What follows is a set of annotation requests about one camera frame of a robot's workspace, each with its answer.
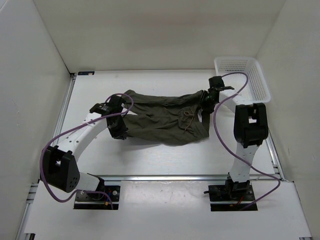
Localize purple cable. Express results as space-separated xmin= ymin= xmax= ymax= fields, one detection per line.
xmin=39 ymin=93 xmax=134 ymax=210
xmin=213 ymin=72 xmax=281 ymax=210

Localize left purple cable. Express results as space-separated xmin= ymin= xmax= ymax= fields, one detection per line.
xmin=39 ymin=93 xmax=134 ymax=210

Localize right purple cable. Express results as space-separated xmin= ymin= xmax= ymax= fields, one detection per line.
xmin=213 ymin=72 xmax=281 ymax=210

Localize white perforated plastic basket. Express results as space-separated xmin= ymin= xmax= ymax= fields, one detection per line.
xmin=214 ymin=56 xmax=271 ymax=104

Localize aluminium frame rail left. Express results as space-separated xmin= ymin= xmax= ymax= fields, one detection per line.
xmin=15 ymin=73 xmax=78 ymax=240

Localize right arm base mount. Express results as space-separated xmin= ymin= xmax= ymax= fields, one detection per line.
xmin=203 ymin=185 xmax=258 ymax=212

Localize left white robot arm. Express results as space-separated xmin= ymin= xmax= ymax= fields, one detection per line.
xmin=40 ymin=102 xmax=128 ymax=200

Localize aluminium front rail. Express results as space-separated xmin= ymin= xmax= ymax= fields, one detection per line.
xmin=99 ymin=174 xmax=227 ymax=182

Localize olive green shorts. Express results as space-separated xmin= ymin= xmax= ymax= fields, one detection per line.
xmin=121 ymin=89 xmax=210 ymax=146

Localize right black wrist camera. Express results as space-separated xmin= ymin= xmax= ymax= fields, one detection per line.
xmin=208 ymin=76 xmax=225 ymax=90

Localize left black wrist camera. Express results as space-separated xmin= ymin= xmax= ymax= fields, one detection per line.
xmin=107 ymin=94 xmax=126 ymax=113

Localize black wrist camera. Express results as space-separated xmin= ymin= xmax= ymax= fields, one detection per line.
xmin=208 ymin=76 xmax=225 ymax=90
xmin=107 ymin=94 xmax=126 ymax=113

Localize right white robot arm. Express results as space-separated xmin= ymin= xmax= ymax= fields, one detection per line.
xmin=200 ymin=87 xmax=268 ymax=200

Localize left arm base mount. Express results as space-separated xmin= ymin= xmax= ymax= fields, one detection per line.
xmin=73 ymin=183 xmax=121 ymax=211

